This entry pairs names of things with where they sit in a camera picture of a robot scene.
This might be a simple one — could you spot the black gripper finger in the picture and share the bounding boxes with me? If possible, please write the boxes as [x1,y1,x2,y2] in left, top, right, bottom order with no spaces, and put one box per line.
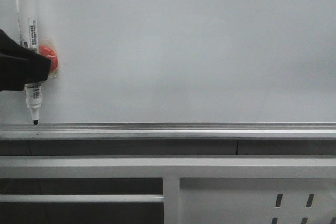
[1,30,51,91]

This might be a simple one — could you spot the red magnet taped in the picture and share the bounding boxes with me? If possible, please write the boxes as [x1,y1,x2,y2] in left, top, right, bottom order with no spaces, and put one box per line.
[38,37,59,78]

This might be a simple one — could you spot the white black whiteboard marker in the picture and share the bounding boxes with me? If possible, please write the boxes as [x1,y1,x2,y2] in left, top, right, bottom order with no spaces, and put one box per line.
[16,0,43,125]

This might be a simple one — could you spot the white whiteboard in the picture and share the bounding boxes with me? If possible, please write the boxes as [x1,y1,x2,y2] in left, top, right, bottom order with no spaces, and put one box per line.
[1,0,335,140]

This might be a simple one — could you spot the white perforated stand frame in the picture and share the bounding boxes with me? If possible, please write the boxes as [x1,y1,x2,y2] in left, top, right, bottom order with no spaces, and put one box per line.
[0,138,336,224]

